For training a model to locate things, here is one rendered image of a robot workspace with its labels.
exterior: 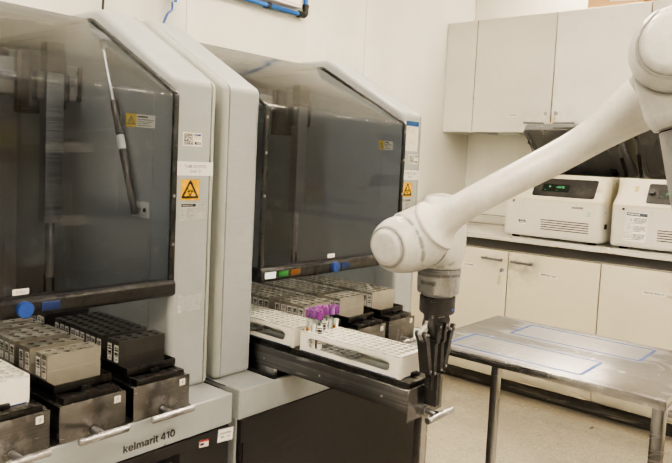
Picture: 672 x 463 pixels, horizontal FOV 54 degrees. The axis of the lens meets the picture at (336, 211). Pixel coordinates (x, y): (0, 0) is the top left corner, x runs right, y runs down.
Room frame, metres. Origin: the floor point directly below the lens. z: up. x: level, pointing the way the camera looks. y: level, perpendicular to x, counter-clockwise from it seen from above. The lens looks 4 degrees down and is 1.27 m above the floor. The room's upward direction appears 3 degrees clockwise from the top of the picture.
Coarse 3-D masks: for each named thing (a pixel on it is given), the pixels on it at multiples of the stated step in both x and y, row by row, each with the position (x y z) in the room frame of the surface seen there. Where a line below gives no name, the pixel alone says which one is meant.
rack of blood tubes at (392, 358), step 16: (304, 336) 1.56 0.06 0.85; (320, 336) 1.53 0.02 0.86; (336, 336) 1.53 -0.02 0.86; (352, 336) 1.53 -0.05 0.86; (368, 336) 1.55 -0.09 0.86; (320, 352) 1.53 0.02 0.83; (336, 352) 1.52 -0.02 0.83; (352, 352) 1.54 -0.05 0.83; (368, 352) 1.44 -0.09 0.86; (384, 352) 1.41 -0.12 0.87; (400, 352) 1.42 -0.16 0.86; (416, 352) 1.43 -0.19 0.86; (368, 368) 1.43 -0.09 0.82; (384, 368) 1.48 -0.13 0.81; (400, 368) 1.38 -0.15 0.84; (416, 368) 1.43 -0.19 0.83
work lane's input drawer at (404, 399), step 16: (256, 352) 1.64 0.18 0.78; (272, 352) 1.61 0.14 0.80; (288, 352) 1.58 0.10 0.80; (304, 352) 1.55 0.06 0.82; (288, 368) 1.57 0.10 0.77; (304, 368) 1.54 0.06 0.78; (320, 368) 1.50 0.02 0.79; (336, 368) 1.47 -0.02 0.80; (352, 368) 1.46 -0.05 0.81; (336, 384) 1.47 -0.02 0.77; (352, 384) 1.44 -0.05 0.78; (368, 384) 1.41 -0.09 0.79; (384, 384) 1.39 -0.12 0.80; (400, 384) 1.37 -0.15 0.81; (416, 384) 1.38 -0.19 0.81; (368, 400) 1.41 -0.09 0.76; (384, 400) 1.38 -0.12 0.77; (400, 400) 1.36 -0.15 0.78; (416, 400) 1.37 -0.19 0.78; (416, 416) 1.37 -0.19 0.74; (432, 416) 1.35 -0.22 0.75
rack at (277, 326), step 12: (252, 312) 1.74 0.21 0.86; (264, 312) 1.73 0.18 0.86; (276, 312) 1.76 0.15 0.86; (252, 324) 1.75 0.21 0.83; (264, 324) 1.65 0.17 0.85; (276, 324) 1.62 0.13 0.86; (288, 324) 1.63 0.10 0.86; (300, 324) 1.62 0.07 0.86; (264, 336) 1.65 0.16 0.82; (276, 336) 1.71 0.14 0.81; (288, 336) 1.60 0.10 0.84
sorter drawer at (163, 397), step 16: (176, 368) 1.38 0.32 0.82; (128, 384) 1.31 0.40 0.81; (144, 384) 1.31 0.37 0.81; (160, 384) 1.33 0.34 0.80; (176, 384) 1.36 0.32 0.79; (128, 400) 1.29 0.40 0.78; (144, 400) 1.30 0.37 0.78; (160, 400) 1.33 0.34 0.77; (176, 400) 1.36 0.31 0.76; (144, 416) 1.30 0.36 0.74; (160, 416) 1.28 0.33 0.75; (176, 416) 1.31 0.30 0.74
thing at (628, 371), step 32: (512, 320) 1.98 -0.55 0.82; (480, 352) 1.61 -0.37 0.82; (512, 352) 1.62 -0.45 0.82; (544, 352) 1.64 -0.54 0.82; (576, 352) 1.65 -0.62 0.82; (608, 352) 1.67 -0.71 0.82; (640, 352) 1.68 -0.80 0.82; (576, 384) 1.43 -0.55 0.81; (608, 384) 1.41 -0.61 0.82; (640, 384) 1.42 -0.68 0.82; (416, 448) 1.69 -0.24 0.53
